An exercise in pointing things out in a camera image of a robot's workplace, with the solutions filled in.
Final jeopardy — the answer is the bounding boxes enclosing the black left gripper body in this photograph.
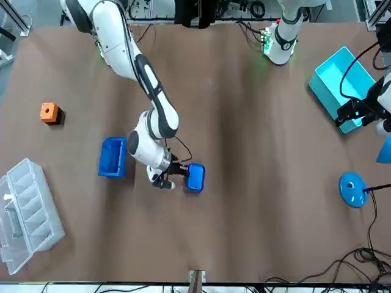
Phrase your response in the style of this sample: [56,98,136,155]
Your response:
[351,91,382,126]

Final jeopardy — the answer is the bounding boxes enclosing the aluminium frame post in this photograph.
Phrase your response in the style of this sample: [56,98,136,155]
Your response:
[189,270,206,293]

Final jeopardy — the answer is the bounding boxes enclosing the black desk lamp cable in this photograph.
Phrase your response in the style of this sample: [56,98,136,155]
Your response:
[365,191,380,253]

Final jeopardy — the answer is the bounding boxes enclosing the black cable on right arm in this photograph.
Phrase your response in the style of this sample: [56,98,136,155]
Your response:
[172,136,194,163]

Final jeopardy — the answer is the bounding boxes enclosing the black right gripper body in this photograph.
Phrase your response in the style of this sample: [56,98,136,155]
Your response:
[166,154,189,178]

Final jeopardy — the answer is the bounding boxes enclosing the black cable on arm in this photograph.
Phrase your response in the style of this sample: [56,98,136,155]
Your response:
[172,136,194,163]
[339,42,380,101]

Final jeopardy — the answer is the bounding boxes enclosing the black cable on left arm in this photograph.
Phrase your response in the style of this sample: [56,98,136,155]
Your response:
[339,42,380,101]

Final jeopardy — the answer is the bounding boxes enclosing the dark blue storage box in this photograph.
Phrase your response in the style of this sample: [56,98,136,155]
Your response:
[97,136,128,178]

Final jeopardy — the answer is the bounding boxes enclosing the orange button box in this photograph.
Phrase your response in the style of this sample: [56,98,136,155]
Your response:
[39,103,65,126]

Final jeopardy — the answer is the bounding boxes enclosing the teal plastic bin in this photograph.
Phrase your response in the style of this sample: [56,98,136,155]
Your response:
[307,46,376,134]

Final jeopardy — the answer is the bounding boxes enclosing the clear plastic organizer case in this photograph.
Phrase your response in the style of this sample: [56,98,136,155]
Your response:
[0,157,67,275]

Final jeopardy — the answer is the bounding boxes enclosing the blue desk lamp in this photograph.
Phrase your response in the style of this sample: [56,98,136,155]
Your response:
[338,142,391,209]

